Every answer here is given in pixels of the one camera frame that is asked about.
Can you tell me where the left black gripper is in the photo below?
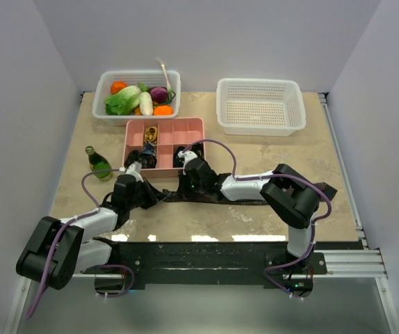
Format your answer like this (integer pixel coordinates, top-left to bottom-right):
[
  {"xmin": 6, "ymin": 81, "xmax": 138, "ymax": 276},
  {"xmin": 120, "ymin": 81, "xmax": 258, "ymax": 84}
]
[{"xmin": 127, "ymin": 177, "xmax": 165, "ymax": 210}]

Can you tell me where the brown patterned tie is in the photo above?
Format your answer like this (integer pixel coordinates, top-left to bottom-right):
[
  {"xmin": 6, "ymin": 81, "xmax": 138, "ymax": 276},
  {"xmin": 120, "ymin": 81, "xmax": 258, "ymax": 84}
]
[{"xmin": 162, "ymin": 182, "xmax": 338, "ymax": 206}]

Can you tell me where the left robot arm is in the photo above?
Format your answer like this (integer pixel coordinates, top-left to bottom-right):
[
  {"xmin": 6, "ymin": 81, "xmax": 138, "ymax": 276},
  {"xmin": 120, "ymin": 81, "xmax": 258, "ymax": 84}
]
[{"xmin": 15, "ymin": 173, "xmax": 165, "ymax": 290}]

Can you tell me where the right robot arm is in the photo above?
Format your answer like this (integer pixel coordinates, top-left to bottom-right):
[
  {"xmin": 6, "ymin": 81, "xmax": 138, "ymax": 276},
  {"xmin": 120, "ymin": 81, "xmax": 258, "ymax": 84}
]
[{"xmin": 177, "ymin": 158, "xmax": 324, "ymax": 273}]

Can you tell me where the rolled dark blue tie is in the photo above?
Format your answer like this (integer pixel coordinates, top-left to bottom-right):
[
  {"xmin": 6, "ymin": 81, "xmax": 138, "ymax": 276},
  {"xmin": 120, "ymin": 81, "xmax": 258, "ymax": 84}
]
[{"xmin": 124, "ymin": 142, "xmax": 157, "ymax": 169}]

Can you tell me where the rolled black orange tie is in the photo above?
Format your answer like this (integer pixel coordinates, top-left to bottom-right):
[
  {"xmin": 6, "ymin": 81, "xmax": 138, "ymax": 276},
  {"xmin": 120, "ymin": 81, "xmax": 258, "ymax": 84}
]
[{"xmin": 190, "ymin": 143, "xmax": 204, "ymax": 160}]

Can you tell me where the pink divided organizer tray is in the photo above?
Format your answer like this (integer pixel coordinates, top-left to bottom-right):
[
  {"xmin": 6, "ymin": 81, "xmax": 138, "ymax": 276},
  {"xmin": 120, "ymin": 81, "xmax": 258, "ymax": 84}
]
[{"xmin": 122, "ymin": 118, "xmax": 204, "ymax": 178}]

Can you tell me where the rolled yellow tie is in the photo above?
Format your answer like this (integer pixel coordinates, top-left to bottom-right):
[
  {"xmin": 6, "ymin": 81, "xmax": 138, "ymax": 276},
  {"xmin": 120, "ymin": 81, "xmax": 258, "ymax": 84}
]
[{"xmin": 143, "ymin": 126, "xmax": 158, "ymax": 145}]

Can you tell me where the green glass bottle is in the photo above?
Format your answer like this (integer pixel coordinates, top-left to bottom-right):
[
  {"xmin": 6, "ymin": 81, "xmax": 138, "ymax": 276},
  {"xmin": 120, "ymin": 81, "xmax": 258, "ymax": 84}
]
[{"xmin": 85, "ymin": 145, "xmax": 113, "ymax": 182}]

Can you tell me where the orange front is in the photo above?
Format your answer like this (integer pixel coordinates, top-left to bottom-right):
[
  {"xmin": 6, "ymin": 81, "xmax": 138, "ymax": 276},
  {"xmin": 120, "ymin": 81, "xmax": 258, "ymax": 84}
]
[{"xmin": 154, "ymin": 105, "xmax": 173, "ymax": 116}]

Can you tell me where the white empty basket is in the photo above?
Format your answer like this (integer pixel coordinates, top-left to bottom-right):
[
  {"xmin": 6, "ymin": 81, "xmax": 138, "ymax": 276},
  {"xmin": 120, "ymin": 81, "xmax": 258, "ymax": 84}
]
[{"xmin": 216, "ymin": 78, "xmax": 307, "ymax": 136}]

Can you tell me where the white radish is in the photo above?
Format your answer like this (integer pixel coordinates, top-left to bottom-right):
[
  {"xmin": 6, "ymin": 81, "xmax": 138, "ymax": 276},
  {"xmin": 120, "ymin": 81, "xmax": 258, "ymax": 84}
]
[{"xmin": 139, "ymin": 92, "xmax": 154, "ymax": 116}]

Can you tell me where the green onion stalk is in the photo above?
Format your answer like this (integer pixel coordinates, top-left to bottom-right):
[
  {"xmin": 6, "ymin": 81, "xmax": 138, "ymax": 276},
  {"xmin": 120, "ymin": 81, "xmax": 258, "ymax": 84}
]
[{"xmin": 155, "ymin": 57, "xmax": 176, "ymax": 103}]

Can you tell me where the green lettuce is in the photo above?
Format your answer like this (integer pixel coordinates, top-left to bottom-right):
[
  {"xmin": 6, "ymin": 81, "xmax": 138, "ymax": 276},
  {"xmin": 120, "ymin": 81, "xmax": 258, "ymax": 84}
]
[{"xmin": 104, "ymin": 86, "xmax": 142, "ymax": 116}]

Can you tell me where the purple onion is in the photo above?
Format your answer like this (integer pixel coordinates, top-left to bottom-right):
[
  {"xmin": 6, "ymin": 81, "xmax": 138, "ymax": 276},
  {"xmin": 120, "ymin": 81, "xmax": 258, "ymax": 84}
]
[{"xmin": 149, "ymin": 87, "xmax": 169, "ymax": 104}]

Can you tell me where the white vegetable basket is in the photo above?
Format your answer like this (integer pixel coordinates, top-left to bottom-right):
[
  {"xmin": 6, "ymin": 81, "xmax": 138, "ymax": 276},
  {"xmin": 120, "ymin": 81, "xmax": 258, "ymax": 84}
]
[{"xmin": 92, "ymin": 70, "xmax": 181, "ymax": 127}]

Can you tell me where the orange tomato back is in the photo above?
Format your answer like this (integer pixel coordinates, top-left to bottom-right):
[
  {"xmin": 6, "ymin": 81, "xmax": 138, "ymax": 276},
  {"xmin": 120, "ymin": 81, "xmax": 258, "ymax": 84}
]
[{"xmin": 110, "ymin": 81, "xmax": 127, "ymax": 95}]

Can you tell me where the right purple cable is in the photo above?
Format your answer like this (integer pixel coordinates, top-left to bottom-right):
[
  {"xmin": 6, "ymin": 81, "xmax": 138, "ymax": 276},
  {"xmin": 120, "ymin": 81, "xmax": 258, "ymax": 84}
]
[{"xmin": 181, "ymin": 138, "xmax": 333, "ymax": 301}]

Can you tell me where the purple cable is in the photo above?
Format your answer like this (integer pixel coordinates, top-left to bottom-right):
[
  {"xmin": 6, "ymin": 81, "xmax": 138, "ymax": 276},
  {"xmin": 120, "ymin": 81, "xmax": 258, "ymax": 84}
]
[
  {"xmin": 25, "ymin": 168, "xmax": 136, "ymax": 320},
  {"xmin": 181, "ymin": 138, "xmax": 333, "ymax": 301}
]

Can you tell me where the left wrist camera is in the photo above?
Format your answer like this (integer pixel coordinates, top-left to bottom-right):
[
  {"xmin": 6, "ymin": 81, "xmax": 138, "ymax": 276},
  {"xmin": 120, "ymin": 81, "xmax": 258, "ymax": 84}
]
[{"xmin": 122, "ymin": 161, "xmax": 144, "ymax": 182}]

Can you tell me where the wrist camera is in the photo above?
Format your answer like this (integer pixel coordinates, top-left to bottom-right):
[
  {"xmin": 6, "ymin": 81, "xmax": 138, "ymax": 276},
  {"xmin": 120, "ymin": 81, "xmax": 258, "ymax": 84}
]
[
  {"xmin": 177, "ymin": 150, "xmax": 198, "ymax": 175},
  {"xmin": 122, "ymin": 161, "xmax": 144, "ymax": 182}
]

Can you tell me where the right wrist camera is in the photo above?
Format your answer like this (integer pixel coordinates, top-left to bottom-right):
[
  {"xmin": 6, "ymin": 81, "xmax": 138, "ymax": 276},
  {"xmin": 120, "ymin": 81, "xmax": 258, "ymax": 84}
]
[{"xmin": 177, "ymin": 150, "xmax": 198, "ymax": 175}]

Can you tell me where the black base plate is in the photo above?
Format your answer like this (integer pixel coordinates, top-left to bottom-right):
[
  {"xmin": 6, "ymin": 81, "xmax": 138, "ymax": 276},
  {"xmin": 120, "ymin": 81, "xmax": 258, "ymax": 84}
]
[{"xmin": 80, "ymin": 241, "xmax": 327, "ymax": 296}]

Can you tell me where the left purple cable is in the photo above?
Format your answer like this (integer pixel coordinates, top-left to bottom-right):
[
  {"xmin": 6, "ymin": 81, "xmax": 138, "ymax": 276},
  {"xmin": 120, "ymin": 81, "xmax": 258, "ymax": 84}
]
[{"xmin": 25, "ymin": 168, "xmax": 136, "ymax": 320}]

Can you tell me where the aluminium frame rail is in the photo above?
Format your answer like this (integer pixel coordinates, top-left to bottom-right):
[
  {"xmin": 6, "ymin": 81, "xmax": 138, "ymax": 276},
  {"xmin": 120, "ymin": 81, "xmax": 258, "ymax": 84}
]
[{"xmin": 20, "ymin": 248, "xmax": 388, "ymax": 279}]

